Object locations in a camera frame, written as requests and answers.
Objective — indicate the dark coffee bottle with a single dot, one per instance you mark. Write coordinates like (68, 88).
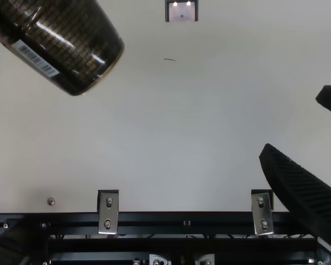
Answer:
(66, 47)

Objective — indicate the small square scanner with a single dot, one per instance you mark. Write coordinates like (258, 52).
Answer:
(182, 12)

